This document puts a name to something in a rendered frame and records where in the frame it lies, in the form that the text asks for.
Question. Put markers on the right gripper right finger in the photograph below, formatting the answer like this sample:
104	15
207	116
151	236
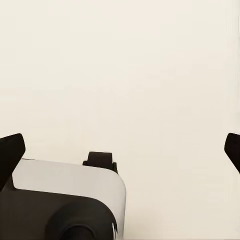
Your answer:
232	149

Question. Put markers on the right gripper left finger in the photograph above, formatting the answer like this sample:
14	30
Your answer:
12	149

